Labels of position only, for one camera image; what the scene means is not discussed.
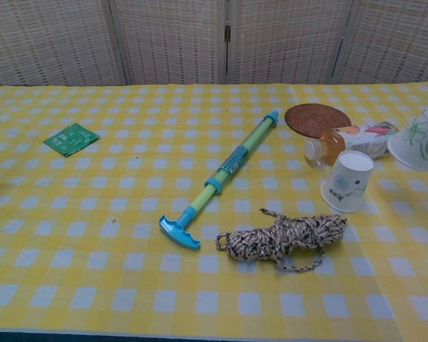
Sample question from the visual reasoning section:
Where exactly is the white cup green flower print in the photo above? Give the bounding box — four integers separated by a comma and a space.
387, 104, 428, 172

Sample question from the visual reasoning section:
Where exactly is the green foil packet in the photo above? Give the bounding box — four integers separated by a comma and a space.
42, 123, 101, 158

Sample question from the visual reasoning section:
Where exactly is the green blue toy water pump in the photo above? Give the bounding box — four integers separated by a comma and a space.
158, 110, 280, 251

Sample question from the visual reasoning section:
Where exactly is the round brown woven coaster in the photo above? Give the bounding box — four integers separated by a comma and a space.
284, 103, 353, 138

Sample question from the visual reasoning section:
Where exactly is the yellow white checkered tablecloth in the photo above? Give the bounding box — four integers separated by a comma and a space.
0, 83, 397, 338
281, 81, 428, 342

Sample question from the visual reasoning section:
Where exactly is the juice bottle with fruit label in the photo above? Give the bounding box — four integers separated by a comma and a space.
305, 120, 401, 168

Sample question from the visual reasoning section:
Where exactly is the white cup blue flower print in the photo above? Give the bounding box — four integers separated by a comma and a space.
320, 150, 375, 214

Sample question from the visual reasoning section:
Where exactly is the braided multicolour rope bundle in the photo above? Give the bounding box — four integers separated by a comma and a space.
215, 207, 348, 274

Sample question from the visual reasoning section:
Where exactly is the woven folding screen panel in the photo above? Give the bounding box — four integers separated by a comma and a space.
228, 0, 360, 86
0, 0, 128, 88
109, 0, 230, 86
337, 0, 428, 86

